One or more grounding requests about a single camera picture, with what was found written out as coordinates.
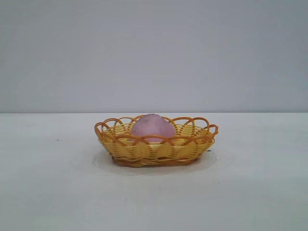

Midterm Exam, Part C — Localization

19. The yellow woven wicker basket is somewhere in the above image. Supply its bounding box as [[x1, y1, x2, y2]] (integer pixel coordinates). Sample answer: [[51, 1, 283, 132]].
[[94, 115, 219, 167]]

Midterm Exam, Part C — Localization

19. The pink peach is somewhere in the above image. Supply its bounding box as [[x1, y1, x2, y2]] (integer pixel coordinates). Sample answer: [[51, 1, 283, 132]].
[[130, 113, 176, 143]]

